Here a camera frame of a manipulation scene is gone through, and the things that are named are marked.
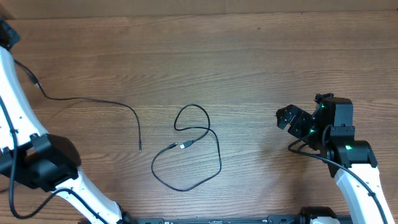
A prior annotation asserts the black usb cable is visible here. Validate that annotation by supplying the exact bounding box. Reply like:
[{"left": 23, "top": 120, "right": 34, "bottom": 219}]
[{"left": 150, "top": 103, "right": 223, "bottom": 192}]

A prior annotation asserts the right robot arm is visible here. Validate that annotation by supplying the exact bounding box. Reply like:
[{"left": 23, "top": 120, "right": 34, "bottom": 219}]
[{"left": 275, "top": 93, "right": 394, "bottom": 223}]

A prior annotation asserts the left camera cable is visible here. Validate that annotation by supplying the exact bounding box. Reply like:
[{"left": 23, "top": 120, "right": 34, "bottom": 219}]
[{"left": 0, "top": 96, "right": 109, "bottom": 224}]

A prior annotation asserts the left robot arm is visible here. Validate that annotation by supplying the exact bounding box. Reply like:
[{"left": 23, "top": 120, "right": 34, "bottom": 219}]
[{"left": 1, "top": 20, "right": 135, "bottom": 223}]

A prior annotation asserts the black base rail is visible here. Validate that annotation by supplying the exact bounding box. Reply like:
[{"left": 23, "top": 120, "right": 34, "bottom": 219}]
[{"left": 131, "top": 207, "right": 353, "bottom": 224}]

